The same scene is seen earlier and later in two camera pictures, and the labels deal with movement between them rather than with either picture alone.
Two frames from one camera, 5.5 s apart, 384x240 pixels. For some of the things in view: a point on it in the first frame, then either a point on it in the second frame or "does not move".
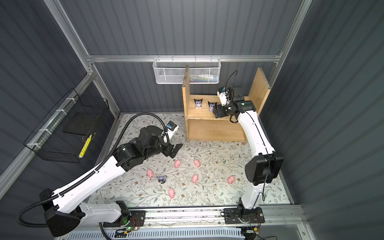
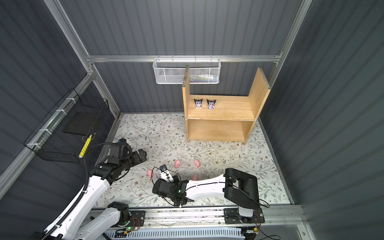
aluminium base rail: x=202 y=217 does not move
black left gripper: x=168 y=152 -> x=137 y=159
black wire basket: x=66 y=133 does not move
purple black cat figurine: x=198 y=103 does not move
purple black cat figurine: x=211 y=105 does not move
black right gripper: x=218 y=111 -> x=175 y=180
